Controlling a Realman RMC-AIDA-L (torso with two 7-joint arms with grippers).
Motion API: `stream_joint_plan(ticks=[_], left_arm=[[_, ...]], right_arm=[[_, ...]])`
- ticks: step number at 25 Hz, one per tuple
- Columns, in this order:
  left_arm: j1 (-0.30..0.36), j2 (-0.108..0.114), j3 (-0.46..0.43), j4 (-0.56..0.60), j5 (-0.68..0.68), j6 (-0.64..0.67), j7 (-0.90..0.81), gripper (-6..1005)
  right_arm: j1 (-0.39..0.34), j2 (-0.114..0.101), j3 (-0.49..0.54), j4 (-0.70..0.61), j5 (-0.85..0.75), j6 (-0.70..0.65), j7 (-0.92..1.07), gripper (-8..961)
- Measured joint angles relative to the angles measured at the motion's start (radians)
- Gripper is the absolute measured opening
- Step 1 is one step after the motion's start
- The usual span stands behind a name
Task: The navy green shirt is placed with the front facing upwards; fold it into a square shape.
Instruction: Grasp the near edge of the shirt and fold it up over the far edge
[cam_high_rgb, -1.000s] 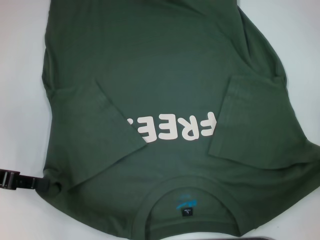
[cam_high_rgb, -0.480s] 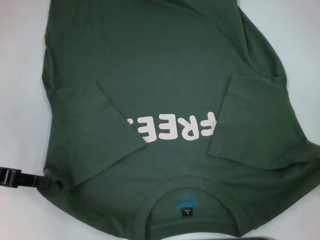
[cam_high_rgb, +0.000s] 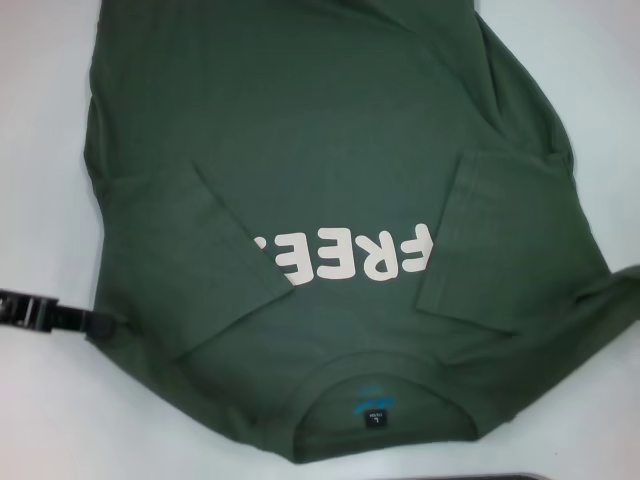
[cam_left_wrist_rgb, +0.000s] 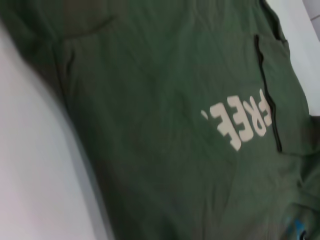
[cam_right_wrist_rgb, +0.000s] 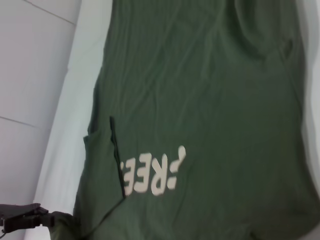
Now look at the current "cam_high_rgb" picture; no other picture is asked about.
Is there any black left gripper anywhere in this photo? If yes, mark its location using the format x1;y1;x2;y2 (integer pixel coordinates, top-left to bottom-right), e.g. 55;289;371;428
0;288;120;339

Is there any dark green FREE t-shirt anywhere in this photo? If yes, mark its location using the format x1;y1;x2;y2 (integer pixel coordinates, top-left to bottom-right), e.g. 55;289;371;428
82;0;640;459

